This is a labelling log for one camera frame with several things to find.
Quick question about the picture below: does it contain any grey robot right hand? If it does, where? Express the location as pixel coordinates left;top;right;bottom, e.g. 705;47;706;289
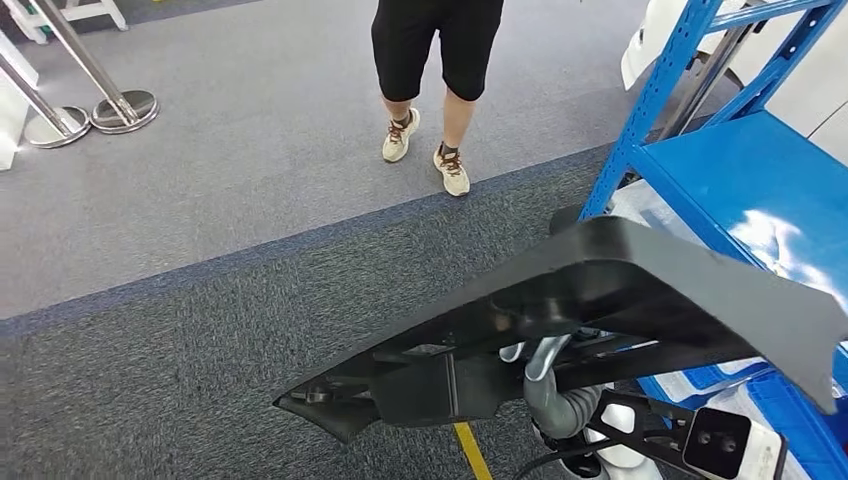
500;334;605;441

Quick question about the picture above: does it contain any black plastic frame part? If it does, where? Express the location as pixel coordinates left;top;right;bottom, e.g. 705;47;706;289
273;216;848;445

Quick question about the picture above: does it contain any blue metal shelf rack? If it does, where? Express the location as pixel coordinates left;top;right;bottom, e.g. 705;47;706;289
579;0;848;480

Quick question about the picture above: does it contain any grey metal bar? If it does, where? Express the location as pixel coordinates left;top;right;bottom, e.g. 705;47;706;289
657;25;751;142

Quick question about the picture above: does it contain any white car body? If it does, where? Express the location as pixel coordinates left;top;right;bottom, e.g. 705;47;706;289
620;0;848;164

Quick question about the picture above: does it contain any person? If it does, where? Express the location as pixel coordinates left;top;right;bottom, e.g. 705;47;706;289
370;0;505;198

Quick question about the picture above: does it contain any white display plinth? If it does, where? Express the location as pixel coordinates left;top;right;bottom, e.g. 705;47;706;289
0;31;41;172

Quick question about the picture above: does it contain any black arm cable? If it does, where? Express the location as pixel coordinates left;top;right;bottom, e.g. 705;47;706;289
513;440;621;480

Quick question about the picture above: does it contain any white wrist camera on bracket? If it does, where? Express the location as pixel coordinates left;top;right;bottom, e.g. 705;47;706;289
586;390;790;480

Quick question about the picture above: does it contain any white frame stand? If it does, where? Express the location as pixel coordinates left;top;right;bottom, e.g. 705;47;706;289
3;0;128;46

